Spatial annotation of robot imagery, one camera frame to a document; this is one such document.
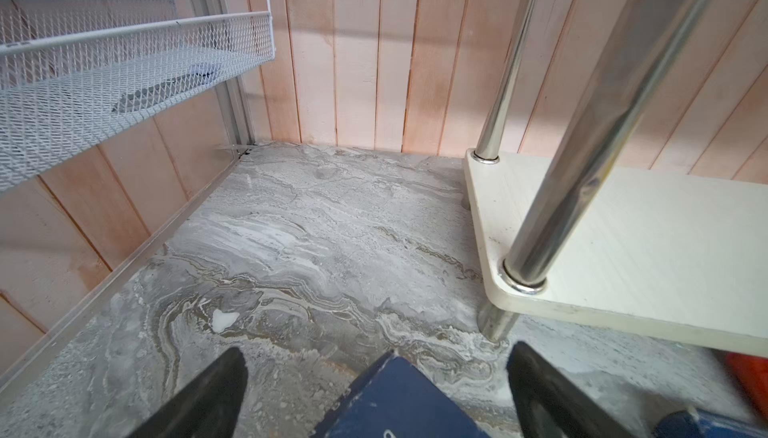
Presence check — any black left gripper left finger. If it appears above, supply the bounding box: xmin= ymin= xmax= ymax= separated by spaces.
xmin=130 ymin=347 xmax=248 ymax=437

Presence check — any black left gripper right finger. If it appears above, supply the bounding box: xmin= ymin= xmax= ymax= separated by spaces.
xmin=506 ymin=341 xmax=631 ymax=437

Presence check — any white two-tier shelf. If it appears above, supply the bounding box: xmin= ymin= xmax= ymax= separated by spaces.
xmin=464 ymin=0 xmax=767 ymax=357

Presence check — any blue Barilla spaghetti bag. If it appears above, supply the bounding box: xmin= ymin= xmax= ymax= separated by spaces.
xmin=652 ymin=408 xmax=767 ymax=438

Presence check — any blue Barilla rigatoni box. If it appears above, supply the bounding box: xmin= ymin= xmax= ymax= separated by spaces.
xmin=311 ymin=350 xmax=487 ymax=438

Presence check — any red spaghetti bag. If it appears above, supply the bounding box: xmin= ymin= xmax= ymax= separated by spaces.
xmin=726 ymin=353 xmax=768 ymax=418

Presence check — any white wire mesh organizer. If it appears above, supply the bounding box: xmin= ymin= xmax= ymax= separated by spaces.
xmin=1 ymin=0 xmax=276 ymax=190

